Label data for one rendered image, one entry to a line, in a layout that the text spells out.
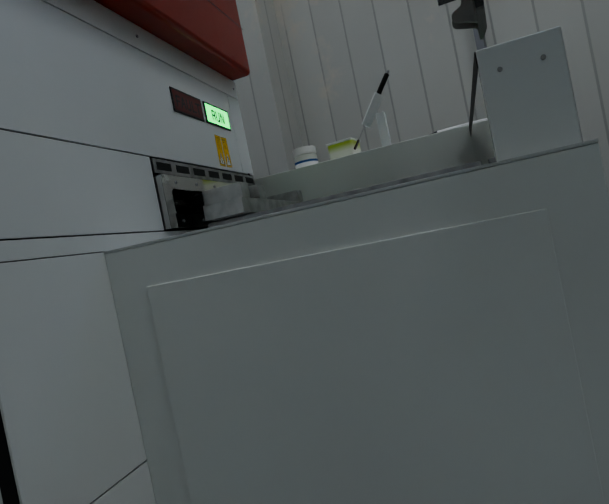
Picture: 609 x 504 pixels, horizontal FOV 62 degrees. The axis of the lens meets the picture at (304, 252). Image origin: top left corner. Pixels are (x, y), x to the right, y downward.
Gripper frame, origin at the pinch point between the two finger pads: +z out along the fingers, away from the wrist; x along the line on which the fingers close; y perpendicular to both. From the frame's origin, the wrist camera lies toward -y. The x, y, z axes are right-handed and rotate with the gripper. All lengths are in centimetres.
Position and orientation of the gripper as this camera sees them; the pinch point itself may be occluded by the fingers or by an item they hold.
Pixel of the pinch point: (484, 30)
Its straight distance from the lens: 110.7
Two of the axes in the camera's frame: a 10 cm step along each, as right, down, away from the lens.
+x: -3.0, 0.7, -9.5
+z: 2.0, 9.8, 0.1
